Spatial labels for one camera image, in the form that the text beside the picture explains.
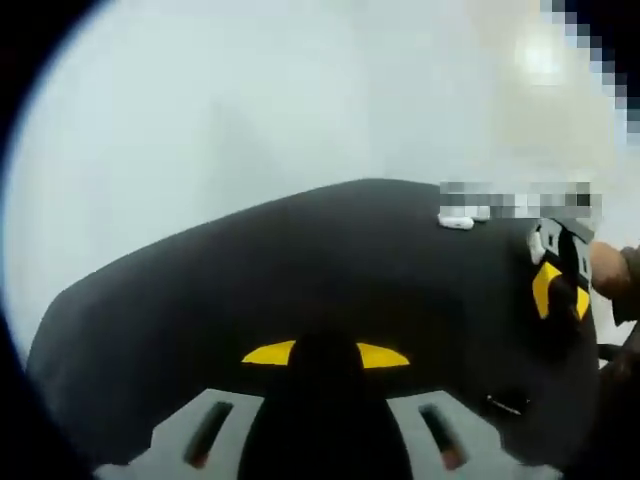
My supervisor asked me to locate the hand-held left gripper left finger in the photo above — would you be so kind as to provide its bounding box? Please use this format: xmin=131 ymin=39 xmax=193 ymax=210
xmin=94 ymin=332 xmax=325 ymax=480

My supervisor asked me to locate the white rectangular charging case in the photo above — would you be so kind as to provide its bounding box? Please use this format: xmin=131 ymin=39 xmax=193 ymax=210
xmin=438 ymin=215 xmax=475 ymax=232

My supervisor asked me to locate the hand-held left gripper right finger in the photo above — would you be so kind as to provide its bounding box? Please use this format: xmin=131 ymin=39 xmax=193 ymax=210
xmin=323 ymin=332 xmax=549 ymax=480

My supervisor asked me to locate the beige wall panel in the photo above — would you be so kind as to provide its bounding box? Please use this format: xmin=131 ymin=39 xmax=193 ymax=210
xmin=464 ymin=0 xmax=629 ymax=184

